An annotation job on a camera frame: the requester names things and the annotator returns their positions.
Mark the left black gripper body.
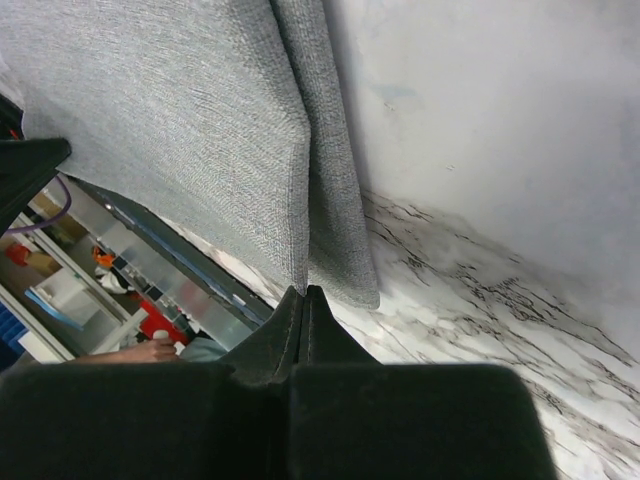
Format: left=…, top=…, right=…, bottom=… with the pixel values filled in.
left=1, top=96, right=71, bottom=234

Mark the grey cloth napkin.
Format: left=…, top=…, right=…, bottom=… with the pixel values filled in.
left=1, top=1, right=379, bottom=309

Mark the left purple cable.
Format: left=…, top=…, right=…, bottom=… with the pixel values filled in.
left=4, top=172, right=74, bottom=236

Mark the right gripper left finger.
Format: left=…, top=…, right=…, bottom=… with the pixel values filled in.
left=224, top=287, right=304, bottom=388

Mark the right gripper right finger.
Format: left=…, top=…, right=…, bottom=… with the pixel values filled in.
left=299, top=286, right=379, bottom=366

